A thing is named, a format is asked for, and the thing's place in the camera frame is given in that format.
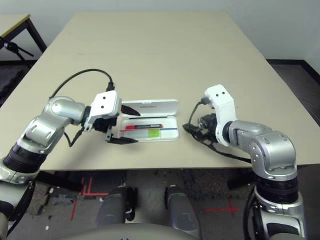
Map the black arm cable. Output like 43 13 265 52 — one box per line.
48 69 116 149
183 99 254 164

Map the grey robot right leg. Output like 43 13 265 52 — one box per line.
166 184 203 238

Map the side table with black legs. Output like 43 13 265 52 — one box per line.
0 13 48 64

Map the grey robot leg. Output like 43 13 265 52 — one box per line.
96 187 139 229
166 184 203 238

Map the green capped highlighter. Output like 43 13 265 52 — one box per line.
126 129 160 139

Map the beige robot torso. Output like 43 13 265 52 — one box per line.
59 223 201 240

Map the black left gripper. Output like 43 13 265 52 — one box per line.
94 104 141 146

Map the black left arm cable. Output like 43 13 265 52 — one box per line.
48 69 116 149

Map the black tripod stand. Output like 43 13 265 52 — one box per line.
0 36 35 69

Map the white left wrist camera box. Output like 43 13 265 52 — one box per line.
84 90 123 131

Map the grey robot left leg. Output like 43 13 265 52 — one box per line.
96 187 139 229

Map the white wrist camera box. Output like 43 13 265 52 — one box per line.
203 84 237 147
84 90 123 131

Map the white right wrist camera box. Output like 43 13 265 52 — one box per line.
203 84 237 147

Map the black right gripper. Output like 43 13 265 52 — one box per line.
183 113 218 138

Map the black marker with red cap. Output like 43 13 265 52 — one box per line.
124 123 164 130

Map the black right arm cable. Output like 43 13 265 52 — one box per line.
183 99 254 164

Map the white plastic pencil case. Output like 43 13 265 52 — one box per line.
117 99 181 144

